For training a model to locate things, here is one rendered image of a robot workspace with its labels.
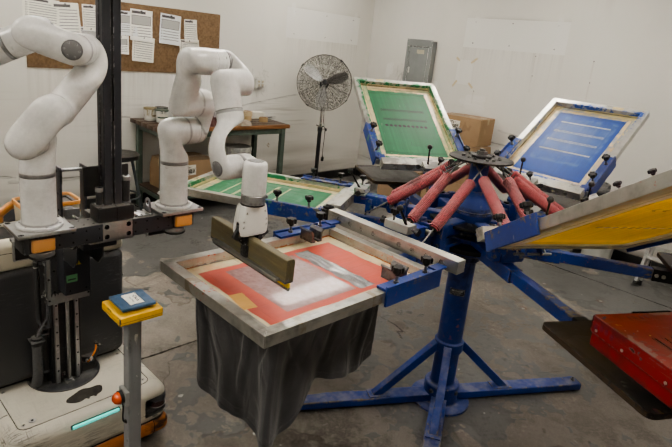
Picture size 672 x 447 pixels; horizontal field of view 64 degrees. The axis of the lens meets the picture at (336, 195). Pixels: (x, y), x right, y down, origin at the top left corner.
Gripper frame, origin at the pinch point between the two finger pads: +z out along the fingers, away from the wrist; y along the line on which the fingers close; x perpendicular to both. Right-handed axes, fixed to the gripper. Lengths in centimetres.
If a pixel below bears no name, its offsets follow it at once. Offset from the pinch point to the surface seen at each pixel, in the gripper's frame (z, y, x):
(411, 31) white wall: -87, -457, -314
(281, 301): 14.4, -5.2, 11.5
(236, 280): 14.7, -1.9, -8.5
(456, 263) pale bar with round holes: 6, -67, 34
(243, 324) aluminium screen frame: 11.8, 15.2, 20.3
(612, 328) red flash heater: -1, -50, 92
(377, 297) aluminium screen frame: 11.5, -29.5, 29.8
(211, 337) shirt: 35.5, 4.7, -11.4
